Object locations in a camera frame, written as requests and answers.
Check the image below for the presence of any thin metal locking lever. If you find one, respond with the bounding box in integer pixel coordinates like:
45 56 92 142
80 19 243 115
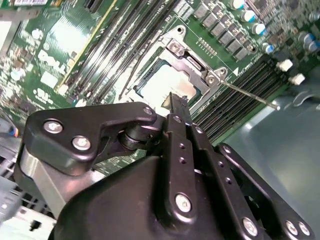
219 79 281 111
118 28 163 100

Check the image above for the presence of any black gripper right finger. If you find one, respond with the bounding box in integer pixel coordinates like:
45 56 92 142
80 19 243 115
178 96 315 240

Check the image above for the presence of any metal socket cover frame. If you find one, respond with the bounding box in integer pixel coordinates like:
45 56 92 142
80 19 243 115
126 48 213 113

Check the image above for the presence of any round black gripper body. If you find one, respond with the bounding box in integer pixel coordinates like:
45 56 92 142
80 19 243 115
53 155 242 240

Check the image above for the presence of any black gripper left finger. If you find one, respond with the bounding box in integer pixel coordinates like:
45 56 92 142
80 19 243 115
13 91 199 224

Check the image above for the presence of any silver CPU green rim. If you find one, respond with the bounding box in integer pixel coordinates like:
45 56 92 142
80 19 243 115
132 59 201 111

